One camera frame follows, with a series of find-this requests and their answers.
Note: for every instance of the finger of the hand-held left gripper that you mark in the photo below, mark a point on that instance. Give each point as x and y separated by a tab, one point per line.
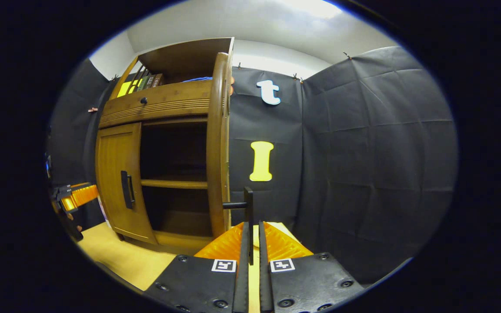
83	195

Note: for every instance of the brown book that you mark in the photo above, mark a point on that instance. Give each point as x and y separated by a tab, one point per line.
158	80

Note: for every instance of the blue cloth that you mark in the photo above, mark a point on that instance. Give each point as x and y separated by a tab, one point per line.
198	79

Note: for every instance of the wooden shoe cabinet door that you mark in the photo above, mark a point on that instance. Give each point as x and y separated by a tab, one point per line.
113	182
218	143

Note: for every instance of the black backdrop cloth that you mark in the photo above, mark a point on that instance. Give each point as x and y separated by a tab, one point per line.
363	152

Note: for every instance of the wooden cabinet drawer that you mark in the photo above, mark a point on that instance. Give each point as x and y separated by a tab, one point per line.
168	104

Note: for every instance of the grey book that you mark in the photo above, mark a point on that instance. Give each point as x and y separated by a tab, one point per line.
151	81

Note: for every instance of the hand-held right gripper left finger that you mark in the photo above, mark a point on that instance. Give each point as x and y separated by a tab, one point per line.
198	282

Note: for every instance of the wooden double-door shoe cabinet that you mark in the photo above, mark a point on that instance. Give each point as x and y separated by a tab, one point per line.
168	104

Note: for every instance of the green book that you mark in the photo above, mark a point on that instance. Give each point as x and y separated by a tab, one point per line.
144	82

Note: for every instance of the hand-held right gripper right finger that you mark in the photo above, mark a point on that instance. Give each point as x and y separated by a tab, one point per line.
307	282

